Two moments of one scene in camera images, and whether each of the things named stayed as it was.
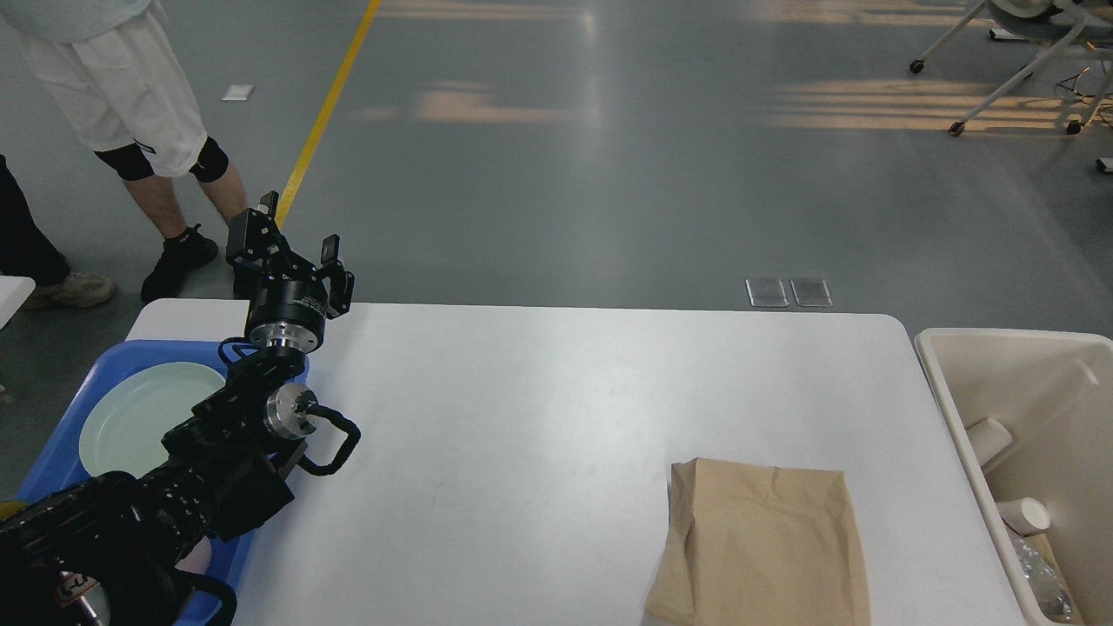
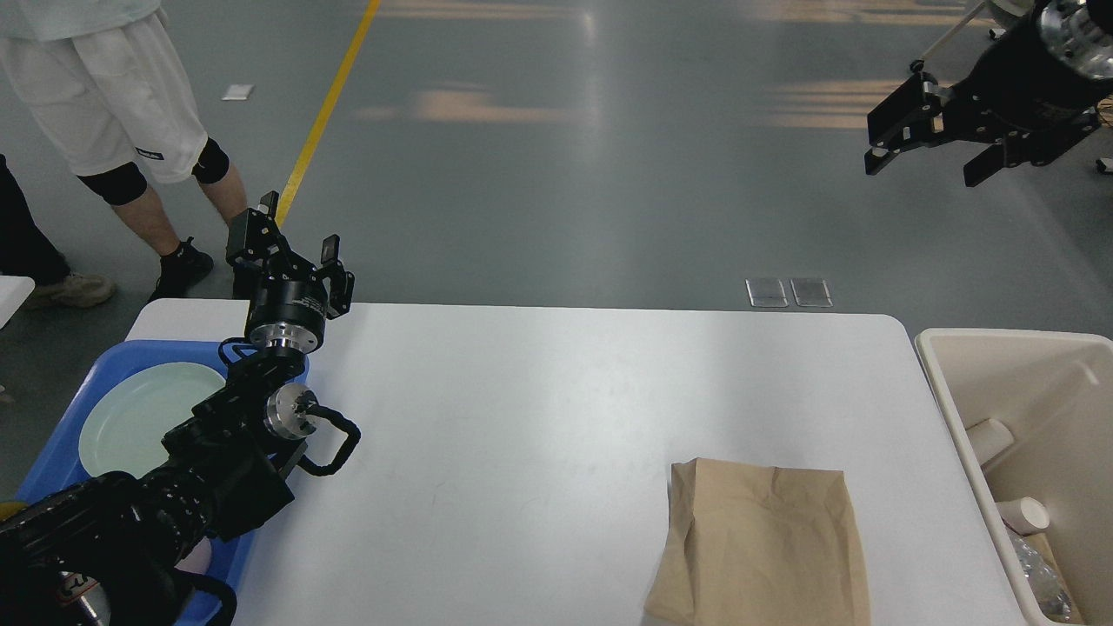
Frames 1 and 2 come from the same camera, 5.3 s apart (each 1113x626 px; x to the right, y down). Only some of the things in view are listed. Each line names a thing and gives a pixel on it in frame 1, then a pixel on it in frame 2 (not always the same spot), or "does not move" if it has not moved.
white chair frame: [1074, 128] → [1010, 7]
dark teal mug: [10, 508] does not move
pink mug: [199, 560] does not move
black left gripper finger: [341, 282] does not move
